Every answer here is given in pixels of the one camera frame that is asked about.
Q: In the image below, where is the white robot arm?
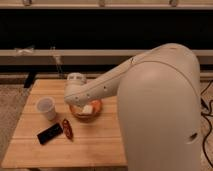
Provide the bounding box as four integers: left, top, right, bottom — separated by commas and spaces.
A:
64, 43, 201, 171

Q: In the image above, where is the white object in bowl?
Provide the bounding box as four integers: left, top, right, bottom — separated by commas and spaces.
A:
82, 105, 93, 115

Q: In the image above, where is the red pepper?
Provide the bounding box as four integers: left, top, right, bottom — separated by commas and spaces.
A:
62, 119, 73, 140

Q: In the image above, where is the wooden table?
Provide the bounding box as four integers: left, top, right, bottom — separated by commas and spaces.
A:
2, 79, 126, 168

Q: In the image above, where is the black rectangular block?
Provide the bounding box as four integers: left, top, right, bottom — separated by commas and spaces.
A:
37, 123, 63, 145

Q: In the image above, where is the black power cable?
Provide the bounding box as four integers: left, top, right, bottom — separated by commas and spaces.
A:
199, 79, 213, 168

